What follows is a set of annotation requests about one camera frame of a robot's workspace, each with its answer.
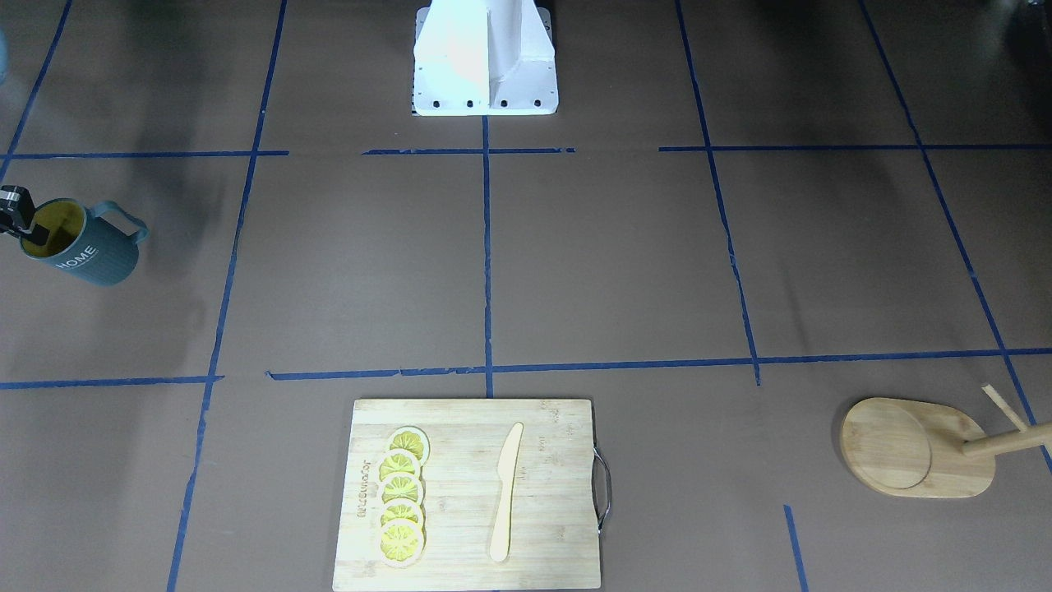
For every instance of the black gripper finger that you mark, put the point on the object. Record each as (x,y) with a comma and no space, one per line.
(17,212)

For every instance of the teal ribbed mug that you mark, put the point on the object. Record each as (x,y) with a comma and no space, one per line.
(97,244)

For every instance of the wooden cup storage rack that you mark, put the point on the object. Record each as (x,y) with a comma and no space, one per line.
(918,449)

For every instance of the lemon slice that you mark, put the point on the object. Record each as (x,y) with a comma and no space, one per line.
(399,462)
(401,486)
(401,542)
(411,439)
(401,511)

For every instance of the wooden knife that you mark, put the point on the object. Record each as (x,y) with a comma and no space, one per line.
(499,546)

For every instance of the bamboo cutting board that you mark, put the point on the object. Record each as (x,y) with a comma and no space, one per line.
(555,527)

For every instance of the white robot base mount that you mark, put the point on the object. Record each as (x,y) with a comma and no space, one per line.
(485,58)

